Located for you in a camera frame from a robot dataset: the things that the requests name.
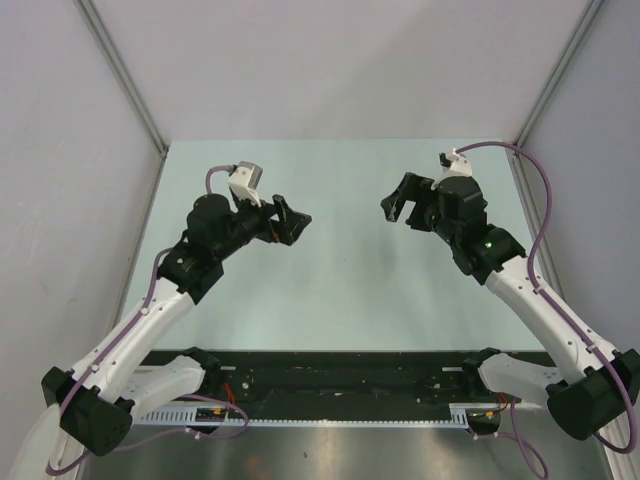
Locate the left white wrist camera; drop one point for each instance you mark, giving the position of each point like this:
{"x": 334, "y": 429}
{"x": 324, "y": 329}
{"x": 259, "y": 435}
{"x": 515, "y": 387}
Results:
{"x": 243, "y": 183}

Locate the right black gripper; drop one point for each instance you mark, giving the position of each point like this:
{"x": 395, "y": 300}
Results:
{"x": 415, "y": 188}

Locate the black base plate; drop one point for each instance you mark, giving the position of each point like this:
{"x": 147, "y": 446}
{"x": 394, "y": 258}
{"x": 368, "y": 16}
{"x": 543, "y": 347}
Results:
{"x": 346, "y": 385}

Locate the aluminium frame rail left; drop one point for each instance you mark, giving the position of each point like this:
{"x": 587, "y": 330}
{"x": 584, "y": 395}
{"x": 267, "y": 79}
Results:
{"x": 137, "y": 195}

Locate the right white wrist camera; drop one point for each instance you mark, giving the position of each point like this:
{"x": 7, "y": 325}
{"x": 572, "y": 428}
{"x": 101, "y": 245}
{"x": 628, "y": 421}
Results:
{"x": 454, "y": 164}

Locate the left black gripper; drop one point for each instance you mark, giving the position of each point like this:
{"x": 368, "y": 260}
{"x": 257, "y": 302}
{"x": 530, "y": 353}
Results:
{"x": 291, "y": 222}

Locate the white slotted cable duct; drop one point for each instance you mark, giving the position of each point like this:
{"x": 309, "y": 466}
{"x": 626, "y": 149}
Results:
{"x": 453, "y": 416}

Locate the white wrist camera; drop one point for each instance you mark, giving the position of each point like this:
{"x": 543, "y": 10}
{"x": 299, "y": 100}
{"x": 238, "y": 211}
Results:
{"x": 243, "y": 183}
{"x": 454, "y": 164}

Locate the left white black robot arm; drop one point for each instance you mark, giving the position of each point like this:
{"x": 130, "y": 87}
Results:
{"x": 96, "y": 409}

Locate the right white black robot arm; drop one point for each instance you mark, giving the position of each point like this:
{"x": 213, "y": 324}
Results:
{"x": 591, "y": 381}

